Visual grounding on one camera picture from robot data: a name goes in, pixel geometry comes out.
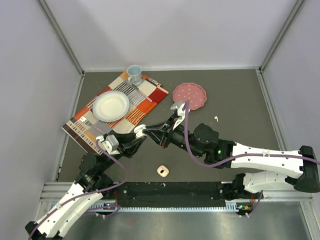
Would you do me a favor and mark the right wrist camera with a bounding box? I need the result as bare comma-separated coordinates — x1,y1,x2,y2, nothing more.
170,100,186,130

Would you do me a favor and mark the knife with pink handle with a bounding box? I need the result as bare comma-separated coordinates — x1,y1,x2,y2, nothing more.
125,81,152,102

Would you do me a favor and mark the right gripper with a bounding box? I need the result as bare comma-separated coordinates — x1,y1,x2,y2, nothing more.
144,114,204,158

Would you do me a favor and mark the light blue cup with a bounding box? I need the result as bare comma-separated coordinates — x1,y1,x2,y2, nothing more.
127,65,143,86

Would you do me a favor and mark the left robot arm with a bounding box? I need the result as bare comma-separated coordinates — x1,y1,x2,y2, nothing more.
25,133,146,240

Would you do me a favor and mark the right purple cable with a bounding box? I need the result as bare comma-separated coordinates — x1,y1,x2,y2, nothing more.
183,99,320,218

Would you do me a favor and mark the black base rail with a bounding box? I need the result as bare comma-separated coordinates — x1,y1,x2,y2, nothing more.
105,181,239,208

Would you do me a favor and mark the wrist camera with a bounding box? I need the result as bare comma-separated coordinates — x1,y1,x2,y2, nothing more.
96,135,120,155
170,100,186,130

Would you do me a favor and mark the white earbuds charging case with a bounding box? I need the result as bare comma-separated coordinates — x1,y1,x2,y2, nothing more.
133,124,147,139

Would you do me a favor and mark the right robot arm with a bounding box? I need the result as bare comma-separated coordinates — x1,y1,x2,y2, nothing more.
134,115,320,198

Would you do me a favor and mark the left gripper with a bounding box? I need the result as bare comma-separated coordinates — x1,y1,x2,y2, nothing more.
99,130,147,172

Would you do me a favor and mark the patchwork placemat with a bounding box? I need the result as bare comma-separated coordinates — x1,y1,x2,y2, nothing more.
62,71,169,155

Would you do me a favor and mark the white bowl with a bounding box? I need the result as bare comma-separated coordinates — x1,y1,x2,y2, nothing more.
92,90,130,122

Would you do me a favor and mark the pink dotted plate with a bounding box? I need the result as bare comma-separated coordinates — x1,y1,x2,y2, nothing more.
172,82,207,111

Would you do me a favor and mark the fork with pink handle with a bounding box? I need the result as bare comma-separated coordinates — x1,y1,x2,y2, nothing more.
79,116,106,135

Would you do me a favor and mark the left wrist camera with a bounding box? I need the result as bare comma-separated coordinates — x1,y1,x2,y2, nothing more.
96,135,120,155

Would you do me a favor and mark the purple cable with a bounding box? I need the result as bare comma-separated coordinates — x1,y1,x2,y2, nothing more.
26,139,131,240
183,99,320,218

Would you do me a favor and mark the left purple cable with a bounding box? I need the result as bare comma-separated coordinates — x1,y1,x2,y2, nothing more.
26,139,131,240

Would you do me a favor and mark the beige earbuds charging case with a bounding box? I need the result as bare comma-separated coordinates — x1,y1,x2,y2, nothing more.
157,165,170,178

